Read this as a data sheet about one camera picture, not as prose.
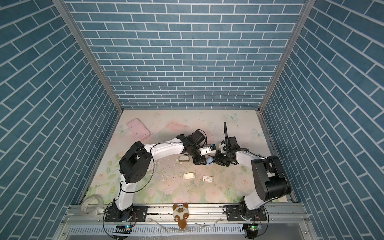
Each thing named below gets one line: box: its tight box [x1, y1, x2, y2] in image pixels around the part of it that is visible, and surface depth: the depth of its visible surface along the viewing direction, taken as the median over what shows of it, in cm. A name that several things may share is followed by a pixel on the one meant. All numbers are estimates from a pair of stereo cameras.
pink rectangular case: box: [126, 118, 151, 141], surface depth 107 cm
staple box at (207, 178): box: [203, 175, 213, 182], surface depth 86 cm
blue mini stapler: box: [205, 156, 214, 166], surface depth 91 cm
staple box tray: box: [183, 172, 195, 180], surface depth 88 cm
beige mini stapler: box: [178, 155, 190, 163], surface depth 93 cm
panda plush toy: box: [172, 202, 189, 230], surface depth 73 cm
